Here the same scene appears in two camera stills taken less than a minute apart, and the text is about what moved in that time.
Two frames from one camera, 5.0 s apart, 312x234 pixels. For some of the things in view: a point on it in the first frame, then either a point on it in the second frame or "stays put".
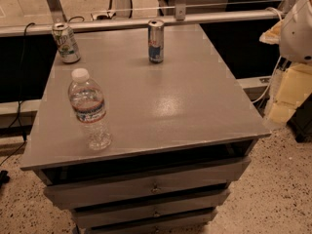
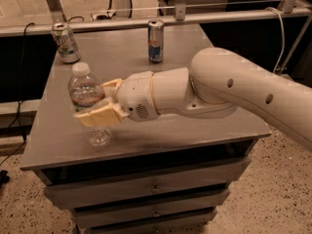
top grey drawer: (193, 178) stays put
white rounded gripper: (297, 33) -> (136, 94)
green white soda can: (67, 43) stays put
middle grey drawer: (148, 211) stays put
